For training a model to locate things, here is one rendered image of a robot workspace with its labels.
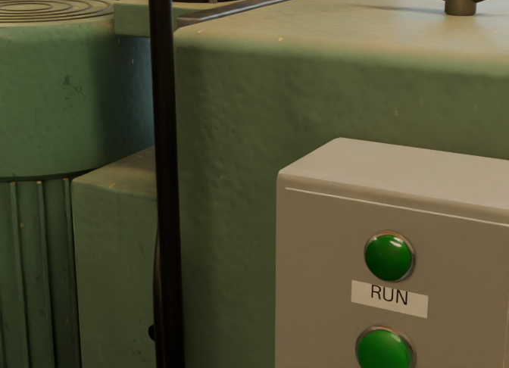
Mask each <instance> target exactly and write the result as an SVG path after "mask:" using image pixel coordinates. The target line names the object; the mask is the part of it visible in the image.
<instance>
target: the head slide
mask: <svg viewBox="0 0 509 368"><path fill-rule="evenodd" d="M70 187H71V199H72V211H73V236H74V248H75V261H76V274H77V298H78V311H79V323H80V347H81V360H82V368H156V359H155V328H154V312H153V266H154V257H155V240H156V232H157V222H158V209H157V191H156V172H155V145H153V146H151V147H149V148H146V149H144V150H141V151H139V152H136V153H135V154H131V155H130V156H127V157H124V158H122V159H120V160H118V161H115V162H113V163H111V164H108V165H106V166H103V167H100V168H98V169H97V170H93V171H92V172H89V173H87V174H84V175H82V176H79V177H77V178H75V179H73V180H72V182H71V185H70Z"/></svg>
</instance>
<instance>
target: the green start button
mask: <svg viewBox="0 0 509 368"><path fill-rule="evenodd" d="M355 354H356V358H357V360H358V363H359V365H360V366H361V368H415V366H416V362H417V355H416V351H415V348H414V346H413V344H412V342H411V340H410V339H409V338H408V337H407V336H406V335H405V334H404V333H403V332H402V331H401V330H400V329H397V328H395V327H394V326H390V325H388V324H382V323H381V324H374V325H372V326H369V327H367V328H366V329H365V330H364V331H363V332H362V333H361V334H360V335H359V336H358V339H357V341H356V344H355Z"/></svg>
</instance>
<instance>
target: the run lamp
mask: <svg viewBox="0 0 509 368"><path fill-rule="evenodd" d="M364 260H365V263H366V265H367V267H368V269H369V270H370V272H371V273H372V274H373V275H374V276H376V277H377V278H378V279H381V280H382V281H385V282H401V281H403V280H405V279H406V278H408V277H409V276H410V275H411V274H412V272H413V271H414V270H415V267H416V265H417V253H416V250H415V248H414V246H413V244H412V243H411V241H410V240H409V239H408V238H407V237H406V236H405V235H403V234H402V233H400V232H398V231H395V230H391V229H384V230H381V231H379V232H376V233H374V234H373V235H372V236H371V237H370V238H369V239H368V240H367V242H366V244H365V246H364Z"/></svg>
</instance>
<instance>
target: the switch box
mask: <svg viewBox="0 0 509 368"><path fill-rule="evenodd" d="M384 229H391V230H395V231H398V232H400V233H402V234H403V235H405V236H406V237H407V238H408V239H409V240H410V241H411V243H412V244H413V246H414V248H415V250H416V253H417V265H416V267H415V270H414V271H413V272H412V274H411V275H410V276H409V277H408V278H406V279H405V280H403V281H401V282H385V281H382V280H381V279H378V278H377V277H376V276H374V275H373V274H372V273H371V272H370V270H369V269H368V267H367V265H366V263H365V260H364V246H365V244H366V242H367V240H368V239H369V238H370V237H371V236H372V235H373V234H374V233H376V232H379V231H381V230H384ZM352 280H354V281H359V282H365V283H369V284H373V285H380V286H383V287H387V288H394V289H397V290H402V291H406V292H413V293H416V294H420V295H427V296H428V308H427V318H423V317H417V316H413V315H410V314H406V313H399V312H396V311H392V310H386V309H382V308H378V307H372V306H369V305H365V304H359V303H354V302H351V284H352ZM381 323H382V324H388V325H390V326H394V327H395V328H397V329H400V330H401V331H402V332H403V333H404V334H405V335H406V336H407V337H408V338H409V339H410V340H411V342H412V344H413V346H414V348H415V351H416V355H417V362H416V366H415V368H509V161H508V160H502V159H496V158H490V157H480V156H474V155H468V154H458V153H452V152H446V151H436V150H429V149H424V148H414V147H407V146H402V145H391V144H386V143H380V142H369V141H364V140H358V139H347V138H342V137H339V138H337V139H334V140H332V141H330V142H328V143H326V144H325V145H323V146H321V147H319V148H318V149H316V150H314V151H312V152H311V153H310V154H307V155H305V156H304V157H302V158H300V159H299V160H297V161H296V162H294V163H292V164H290V165H289V166H287V167H285V168H283V169H281V170H280V171H279V173H278V176H277V178H276V319H275V368H361V366H360V365H359V363H358V360H357V358H356V354H355V344H356V341H357V339H358V336H359V335H360V334H361V333H362V332H363V331H364V330H365V329H366V328H367V327H369V326H372V325H374V324H381Z"/></svg>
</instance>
